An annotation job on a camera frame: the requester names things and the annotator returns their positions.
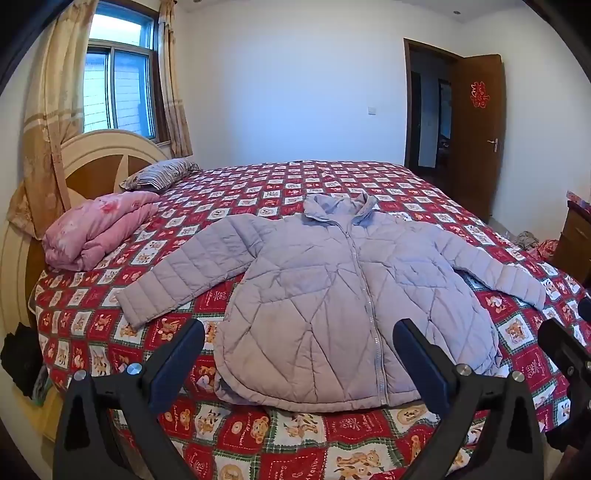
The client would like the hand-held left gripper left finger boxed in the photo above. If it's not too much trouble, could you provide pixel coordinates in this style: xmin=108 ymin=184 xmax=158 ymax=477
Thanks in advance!
xmin=53 ymin=318 xmax=206 ymax=480

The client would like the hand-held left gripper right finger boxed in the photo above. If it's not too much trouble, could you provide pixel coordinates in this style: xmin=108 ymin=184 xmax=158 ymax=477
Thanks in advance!
xmin=392 ymin=318 xmax=546 ymax=480

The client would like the lilac quilted puffer jacket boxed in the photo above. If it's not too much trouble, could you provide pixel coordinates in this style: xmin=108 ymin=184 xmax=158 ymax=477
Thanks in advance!
xmin=115 ymin=191 xmax=548 ymax=412

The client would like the wooden cabinet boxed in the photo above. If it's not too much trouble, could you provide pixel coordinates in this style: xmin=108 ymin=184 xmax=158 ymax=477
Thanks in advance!
xmin=551 ymin=191 xmax=591 ymax=278

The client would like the red patterned cloth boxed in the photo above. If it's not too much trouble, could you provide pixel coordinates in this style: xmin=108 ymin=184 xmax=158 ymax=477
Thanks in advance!
xmin=531 ymin=239 xmax=561 ymax=259

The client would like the red printed bear blanket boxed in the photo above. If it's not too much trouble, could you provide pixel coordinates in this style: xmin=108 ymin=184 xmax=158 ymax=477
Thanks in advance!
xmin=28 ymin=161 xmax=591 ymax=480

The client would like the pink folded quilt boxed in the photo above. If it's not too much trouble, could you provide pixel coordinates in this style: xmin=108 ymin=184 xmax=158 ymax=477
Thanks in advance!
xmin=42 ymin=191 xmax=161 ymax=271

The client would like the dark cloth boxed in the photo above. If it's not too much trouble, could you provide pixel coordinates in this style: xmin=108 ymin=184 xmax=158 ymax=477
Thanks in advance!
xmin=0 ymin=322 xmax=47 ymax=400

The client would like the brown wooden door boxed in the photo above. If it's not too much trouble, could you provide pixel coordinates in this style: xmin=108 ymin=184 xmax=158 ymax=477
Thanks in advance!
xmin=455 ymin=54 xmax=508 ymax=224

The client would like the striped pillow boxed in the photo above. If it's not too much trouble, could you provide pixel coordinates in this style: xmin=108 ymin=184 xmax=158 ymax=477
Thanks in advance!
xmin=119 ymin=158 xmax=202 ymax=192

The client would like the beige wooden headboard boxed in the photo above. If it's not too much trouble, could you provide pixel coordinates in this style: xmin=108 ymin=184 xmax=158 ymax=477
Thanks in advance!
xmin=0 ymin=129 xmax=172 ymax=444

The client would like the red paper door decoration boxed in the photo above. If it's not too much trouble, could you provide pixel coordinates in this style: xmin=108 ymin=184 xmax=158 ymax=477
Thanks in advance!
xmin=468 ymin=82 xmax=490 ymax=108

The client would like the window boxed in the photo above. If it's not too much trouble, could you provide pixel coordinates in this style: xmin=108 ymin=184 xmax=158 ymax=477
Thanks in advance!
xmin=82 ymin=8 xmax=160 ymax=141

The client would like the dark wooden door frame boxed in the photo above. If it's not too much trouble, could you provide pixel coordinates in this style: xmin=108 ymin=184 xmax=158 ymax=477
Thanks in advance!
xmin=403 ymin=38 xmax=465 ymax=178

